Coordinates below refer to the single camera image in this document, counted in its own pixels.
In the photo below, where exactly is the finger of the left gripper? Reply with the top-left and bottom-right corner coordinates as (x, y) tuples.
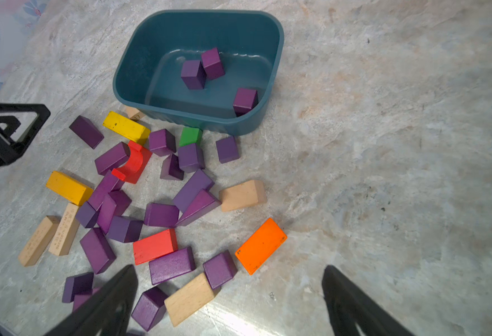
(0, 103), (51, 167)

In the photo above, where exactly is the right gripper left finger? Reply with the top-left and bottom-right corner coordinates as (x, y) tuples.
(47, 265), (138, 335)

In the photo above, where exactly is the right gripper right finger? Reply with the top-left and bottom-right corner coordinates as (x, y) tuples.
(321, 265), (412, 335)

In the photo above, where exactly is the purple long brick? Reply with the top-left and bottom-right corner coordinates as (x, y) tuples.
(80, 228), (116, 274)

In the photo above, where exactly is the purple cube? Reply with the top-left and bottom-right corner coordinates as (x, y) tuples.
(203, 250), (237, 290)
(201, 48), (225, 80)
(233, 88), (258, 117)
(181, 60), (207, 90)
(216, 137), (240, 164)

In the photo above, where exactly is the natural wood brick near bin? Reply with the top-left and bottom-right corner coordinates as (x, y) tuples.
(125, 106), (145, 121)

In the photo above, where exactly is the teal plastic storage bin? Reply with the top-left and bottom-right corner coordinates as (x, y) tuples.
(113, 10), (285, 136)

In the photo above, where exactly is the natural wood brick lower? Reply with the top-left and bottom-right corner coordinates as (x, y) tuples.
(164, 273), (218, 327)

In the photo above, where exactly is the red rectangular brick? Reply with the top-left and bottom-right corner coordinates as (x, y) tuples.
(132, 228), (177, 265)

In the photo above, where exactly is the purple brick beside red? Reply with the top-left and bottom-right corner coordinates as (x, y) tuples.
(149, 246), (196, 285)

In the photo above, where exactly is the purple brick far left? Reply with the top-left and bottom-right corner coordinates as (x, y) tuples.
(69, 116), (104, 149)

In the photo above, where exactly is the yellow-orange brick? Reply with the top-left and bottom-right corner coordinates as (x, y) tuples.
(46, 171), (93, 206)

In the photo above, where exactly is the natural wood long brick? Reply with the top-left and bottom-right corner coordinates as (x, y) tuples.
(48, 203), (79, 256)
(18, 216), (60, 267)

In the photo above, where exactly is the natural wood long brick left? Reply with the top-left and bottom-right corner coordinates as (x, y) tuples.
(18, 216), (60, 267)

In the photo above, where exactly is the orange brick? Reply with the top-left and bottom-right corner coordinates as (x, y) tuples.
(235, 218), (287, 275)

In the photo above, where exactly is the yellow long brick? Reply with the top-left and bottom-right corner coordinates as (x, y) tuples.
(103, 111), (151, 146)

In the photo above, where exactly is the red arch brick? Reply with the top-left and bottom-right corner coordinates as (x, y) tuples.
(111, 141), (152, 184)

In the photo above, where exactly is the purple triangle brick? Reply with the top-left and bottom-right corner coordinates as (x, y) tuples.
(177, 190), (221, 227)

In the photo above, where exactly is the natural wood brick right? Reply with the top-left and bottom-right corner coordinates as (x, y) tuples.
(219, 180), (267, 212)

